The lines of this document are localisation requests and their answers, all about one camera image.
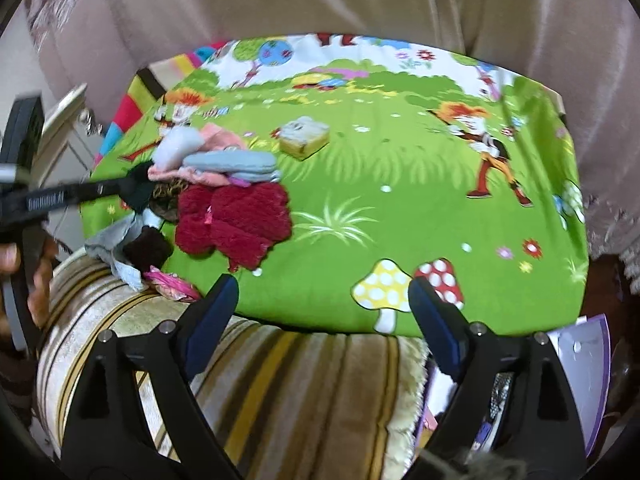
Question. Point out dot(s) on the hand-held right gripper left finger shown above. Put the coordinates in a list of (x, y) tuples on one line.
[(210, 325)]

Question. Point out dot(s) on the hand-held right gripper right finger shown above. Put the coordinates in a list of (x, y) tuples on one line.
[(440, 330)]

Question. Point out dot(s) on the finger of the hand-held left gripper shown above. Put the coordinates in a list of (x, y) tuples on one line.
[(110, 187)]

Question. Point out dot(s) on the dark green sock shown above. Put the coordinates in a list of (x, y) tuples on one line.
[(142, 195)]

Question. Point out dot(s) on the purple storage box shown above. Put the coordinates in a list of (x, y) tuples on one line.
[(580, 375)]

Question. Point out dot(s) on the white soft cloth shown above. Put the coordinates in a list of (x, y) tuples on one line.
[(175, 147)]

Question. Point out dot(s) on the person's left hand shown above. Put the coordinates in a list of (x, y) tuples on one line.
[(42, 290)]

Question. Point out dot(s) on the light blue cloth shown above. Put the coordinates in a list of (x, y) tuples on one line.
[(112, 245)]

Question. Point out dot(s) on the leopard print cloth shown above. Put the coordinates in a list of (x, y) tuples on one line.
[(170, 192)]

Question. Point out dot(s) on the colourful striped mat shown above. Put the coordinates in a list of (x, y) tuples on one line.
[(130, 110)]

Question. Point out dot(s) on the white dresser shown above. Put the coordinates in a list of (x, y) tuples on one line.
[(65, 115)]

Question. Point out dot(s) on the red fluffy cloth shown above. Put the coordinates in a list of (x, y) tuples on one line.
[(230, 225)]

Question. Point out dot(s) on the striped velvet cushion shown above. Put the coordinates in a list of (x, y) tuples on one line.
[(300, 385)]

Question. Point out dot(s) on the light blue sock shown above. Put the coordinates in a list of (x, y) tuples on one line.
[(230, 162)]

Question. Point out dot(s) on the green cartoon printed bed sheet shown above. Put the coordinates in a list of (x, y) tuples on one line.
[(400, 200)]

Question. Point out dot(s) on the yellow sponge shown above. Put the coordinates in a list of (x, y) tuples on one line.
[(302, 137)]

